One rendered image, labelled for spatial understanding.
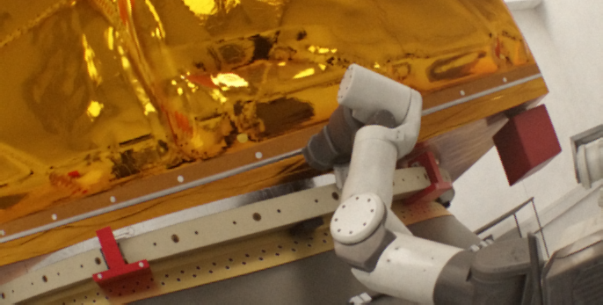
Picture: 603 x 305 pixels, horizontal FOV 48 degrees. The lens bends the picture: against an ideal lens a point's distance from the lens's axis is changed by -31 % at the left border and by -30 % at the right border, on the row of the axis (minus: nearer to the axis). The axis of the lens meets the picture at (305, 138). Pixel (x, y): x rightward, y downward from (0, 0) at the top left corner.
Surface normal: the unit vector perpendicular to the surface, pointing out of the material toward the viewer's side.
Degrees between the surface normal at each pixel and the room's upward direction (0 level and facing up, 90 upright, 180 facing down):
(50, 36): 87
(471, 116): 90
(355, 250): 54
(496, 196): 90
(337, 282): 62
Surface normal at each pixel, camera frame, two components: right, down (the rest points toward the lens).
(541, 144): 0.32, -0.38
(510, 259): -0.06, -0.96
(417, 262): -0.55, -0.58
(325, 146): -0.87, 0.26
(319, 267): 0.25, -0.79
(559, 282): -0.44, 0.11
